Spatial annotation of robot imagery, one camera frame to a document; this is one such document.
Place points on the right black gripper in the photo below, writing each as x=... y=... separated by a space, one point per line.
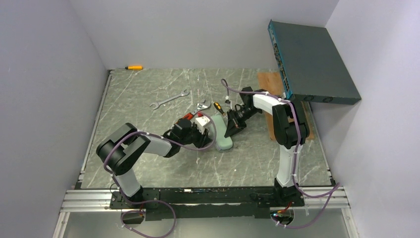
x=234 y=119

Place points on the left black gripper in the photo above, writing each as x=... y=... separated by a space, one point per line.
x=201 y=138

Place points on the mint green zipper case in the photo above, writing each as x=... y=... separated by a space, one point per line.
x=222 y=143

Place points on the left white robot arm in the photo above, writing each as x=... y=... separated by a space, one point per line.
x=120 y=151

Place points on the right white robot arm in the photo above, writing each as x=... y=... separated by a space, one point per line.
x=290 y=130

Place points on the silver open-end wrench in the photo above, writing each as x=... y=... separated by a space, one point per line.
x=156 y=105

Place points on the black yellow screwdriver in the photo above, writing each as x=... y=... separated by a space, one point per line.
x=218 y=107

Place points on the brown wooden board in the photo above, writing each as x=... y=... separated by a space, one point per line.
x=271 y=82

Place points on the red-handled adjustable wrench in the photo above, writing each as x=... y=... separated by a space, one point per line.
x=200 y=106

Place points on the dark network switch box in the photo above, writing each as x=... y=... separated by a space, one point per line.
x=310 y=66

